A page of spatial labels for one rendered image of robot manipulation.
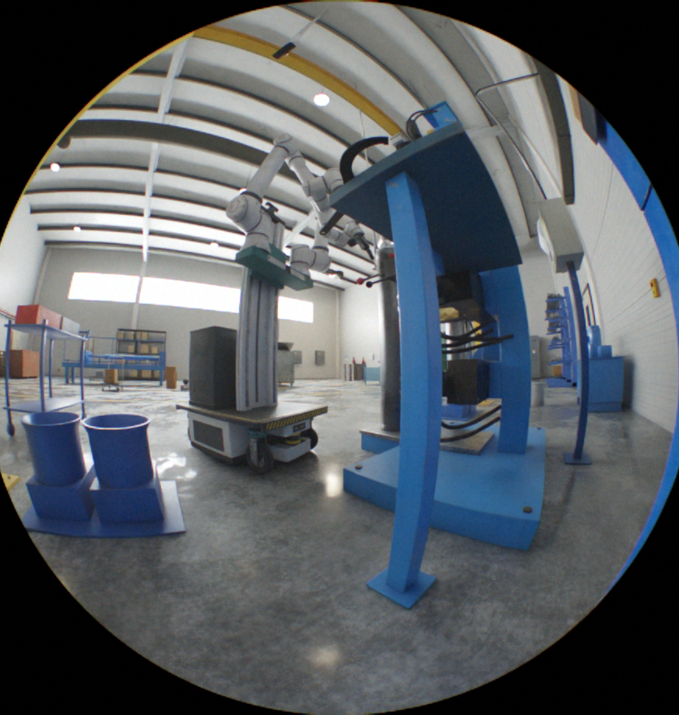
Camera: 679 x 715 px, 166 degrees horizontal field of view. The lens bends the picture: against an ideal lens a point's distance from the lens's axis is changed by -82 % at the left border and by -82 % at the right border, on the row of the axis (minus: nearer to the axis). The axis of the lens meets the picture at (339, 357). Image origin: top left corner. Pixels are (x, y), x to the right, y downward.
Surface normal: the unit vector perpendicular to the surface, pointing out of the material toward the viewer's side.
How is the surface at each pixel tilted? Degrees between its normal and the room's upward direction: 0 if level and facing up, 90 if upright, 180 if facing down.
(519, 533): 90
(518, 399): 90
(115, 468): 90
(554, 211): 90
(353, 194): 180
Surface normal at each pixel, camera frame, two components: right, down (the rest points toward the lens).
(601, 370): -0.75, -0.04
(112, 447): 0.71, -0.04
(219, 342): 0.91, -0.03
